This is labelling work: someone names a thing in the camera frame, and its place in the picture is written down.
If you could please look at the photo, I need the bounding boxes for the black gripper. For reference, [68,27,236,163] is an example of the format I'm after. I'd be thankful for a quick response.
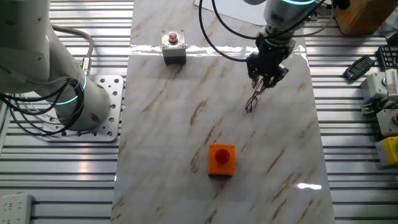
[246,26,296,90]

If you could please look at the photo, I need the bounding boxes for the dark red framed glasses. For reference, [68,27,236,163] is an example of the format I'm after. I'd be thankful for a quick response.
[244,79,268,113]

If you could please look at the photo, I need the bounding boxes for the white paper sheet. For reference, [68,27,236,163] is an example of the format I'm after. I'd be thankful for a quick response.
[194,0,268,27]

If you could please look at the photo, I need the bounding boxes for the marble patterned board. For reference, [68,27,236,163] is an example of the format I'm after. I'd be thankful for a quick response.
[110,0,336,224]

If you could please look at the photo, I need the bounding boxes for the grey box small red button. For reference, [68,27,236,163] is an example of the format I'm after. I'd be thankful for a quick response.
[160,29,187,65]

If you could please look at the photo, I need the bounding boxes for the orange box red mushroom button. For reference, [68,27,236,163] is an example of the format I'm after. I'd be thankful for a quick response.
[207,143,236,177]

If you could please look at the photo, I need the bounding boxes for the brown wooden box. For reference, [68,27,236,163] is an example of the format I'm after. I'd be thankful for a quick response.
[334,0,398,35]

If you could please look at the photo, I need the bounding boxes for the black keyboard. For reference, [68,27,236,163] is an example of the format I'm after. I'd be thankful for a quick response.
[376,45,398,71]

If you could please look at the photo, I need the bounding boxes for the grey box with red button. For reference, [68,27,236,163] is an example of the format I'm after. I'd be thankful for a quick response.
[376,108,398,137]

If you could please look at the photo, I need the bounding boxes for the yellow box green button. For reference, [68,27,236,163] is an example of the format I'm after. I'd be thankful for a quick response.
[375,136,398,168]

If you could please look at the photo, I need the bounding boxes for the white power strip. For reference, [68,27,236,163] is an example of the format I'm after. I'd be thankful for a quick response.
[0,192,34,224]

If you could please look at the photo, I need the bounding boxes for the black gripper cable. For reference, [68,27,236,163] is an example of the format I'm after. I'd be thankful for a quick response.
[198,0,249,63]

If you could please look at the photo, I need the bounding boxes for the black camera cable with plug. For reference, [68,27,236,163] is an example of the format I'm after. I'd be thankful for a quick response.
[211,0,351,41]

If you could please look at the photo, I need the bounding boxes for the light grey switch box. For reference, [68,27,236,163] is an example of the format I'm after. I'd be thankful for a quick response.
[359,72,389,103]

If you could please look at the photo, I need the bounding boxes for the silver ribbed camera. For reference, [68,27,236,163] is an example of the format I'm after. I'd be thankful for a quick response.
[384,68,398,101]

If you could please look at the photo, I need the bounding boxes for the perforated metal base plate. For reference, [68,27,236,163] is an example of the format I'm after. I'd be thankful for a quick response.
[42,74,125,143]

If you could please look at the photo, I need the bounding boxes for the thick grey base cable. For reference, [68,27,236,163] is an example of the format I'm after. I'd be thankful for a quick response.
[51,24,95,77]

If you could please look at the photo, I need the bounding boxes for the black cable loop at base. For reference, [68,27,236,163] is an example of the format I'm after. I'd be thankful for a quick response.
[0,77,85,138]

